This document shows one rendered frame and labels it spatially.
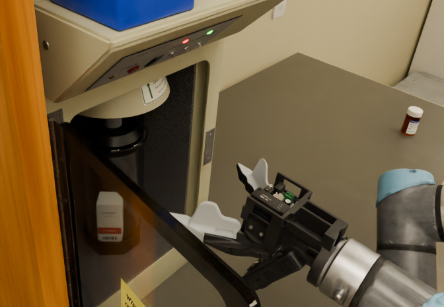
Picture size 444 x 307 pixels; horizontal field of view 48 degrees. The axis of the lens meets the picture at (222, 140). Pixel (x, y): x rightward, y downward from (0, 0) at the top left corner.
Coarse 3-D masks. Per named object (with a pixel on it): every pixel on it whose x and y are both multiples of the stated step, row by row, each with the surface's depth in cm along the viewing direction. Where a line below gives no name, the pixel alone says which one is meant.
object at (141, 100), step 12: (156, 84) 70; (120, 96) 67; (132, 96) 68; (144, 96) 69; (156, 96) 70; (96, 108) 67; (108, 108) 67; (120, 108) 67; (132, 108) 68; (144, 108) 69
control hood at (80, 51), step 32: (224, 0) 53; (256, 0) 56; (64, 32) 45; (96, 32) 42; (128, 32) 43; (160, 32) 46; (192, 32) 53; (224, 32) 65; (64, 64) 47; (96, 64) 44; (64, 96) 49
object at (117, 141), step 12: (96, 120) 78; (108, 120) 75; (120, 120) 76; (132, 120) 79; (84, 132) 76; (96, 132) 75; (108, 132) 75; (120, 132) 75; (132, 132) 76; (96, 144) 74; (108, 144) 74; (120, 144) 75
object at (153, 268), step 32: (64, 128) 51; (96, 160) 48; (96, 192) 50; (128, 192) 44; (96, 224) 53; (128, 224) 47; (160, 224) 42; (96, 256) 56; (128, 256) 49; (160, 256) 44; (192, 256) 39; (96, 288) 60; (160, 288) 46; (192, 288) 41; (224, 288) 37
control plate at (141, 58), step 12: (216, 24) 56; (228, 24) 60; (192, 36) 55; (204, 36) 59; (156, 48) 50; (168, 48) 54; (180, 48) 58; (192, 48) 63; (120, 60) 47; (132, 60) 49; (144, 60) 53; (108, 72) 49; (120, 72) 52; (96, 84) 52
